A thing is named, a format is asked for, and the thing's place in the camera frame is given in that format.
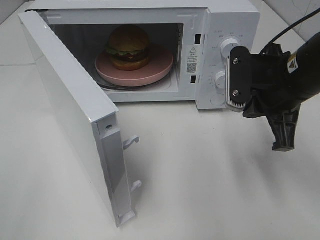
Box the white warning label sticker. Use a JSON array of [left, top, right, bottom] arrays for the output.
[[185, 45, 201, 74]]

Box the pink plate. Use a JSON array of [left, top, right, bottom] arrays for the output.
[[95, 44, 174, 87]]

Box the burger with lettuce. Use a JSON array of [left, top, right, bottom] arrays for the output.
[[105, 24, 150, 71]]

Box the round white door button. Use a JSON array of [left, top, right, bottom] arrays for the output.
[[210, 93, 225, 106]]

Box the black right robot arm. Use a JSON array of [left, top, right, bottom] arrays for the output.
[[225, 34, 320, 152]]

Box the white microwave oven body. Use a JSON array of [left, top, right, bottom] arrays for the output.
[[25, 0, 260, 110]]

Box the glass turntable tray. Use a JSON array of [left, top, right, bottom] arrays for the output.
[[95, 75, 172, 91]]

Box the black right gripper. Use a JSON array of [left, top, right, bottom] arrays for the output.
[[225, 43, 301, 152]]

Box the white microwave door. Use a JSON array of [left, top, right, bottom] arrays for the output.
[[18, 11, 142, 226]]

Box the white dial knob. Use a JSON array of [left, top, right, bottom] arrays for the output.
[[214, 70, 226, 89], [219, 36, 241, 59]]

